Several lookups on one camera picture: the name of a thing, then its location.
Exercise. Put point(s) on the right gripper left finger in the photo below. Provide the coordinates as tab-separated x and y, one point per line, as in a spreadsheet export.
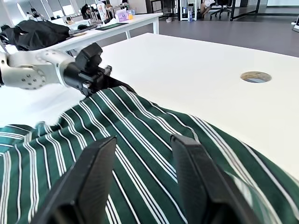
93	182

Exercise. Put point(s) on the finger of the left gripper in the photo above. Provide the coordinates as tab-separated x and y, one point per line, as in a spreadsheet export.
116	82

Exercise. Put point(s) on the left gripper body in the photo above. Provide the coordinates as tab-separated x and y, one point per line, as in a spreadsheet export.
79	80

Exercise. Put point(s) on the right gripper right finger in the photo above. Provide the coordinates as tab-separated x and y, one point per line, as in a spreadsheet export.
198	186

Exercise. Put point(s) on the green white striped T-shirt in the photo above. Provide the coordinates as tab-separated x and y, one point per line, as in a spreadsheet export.
144	140

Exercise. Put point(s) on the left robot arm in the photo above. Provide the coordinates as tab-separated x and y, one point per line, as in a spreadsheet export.
30	70

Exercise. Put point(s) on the dark green mat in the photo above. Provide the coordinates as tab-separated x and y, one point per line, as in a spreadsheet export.
112	26

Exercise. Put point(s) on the black garment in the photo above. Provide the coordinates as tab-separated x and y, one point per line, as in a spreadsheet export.
39	35

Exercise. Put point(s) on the person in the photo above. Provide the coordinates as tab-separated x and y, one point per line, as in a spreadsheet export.
86	11
206	7

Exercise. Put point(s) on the black office chair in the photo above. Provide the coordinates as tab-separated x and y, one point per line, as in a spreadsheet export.
222	8

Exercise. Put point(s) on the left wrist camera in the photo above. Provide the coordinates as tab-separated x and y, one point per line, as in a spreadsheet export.
90	57

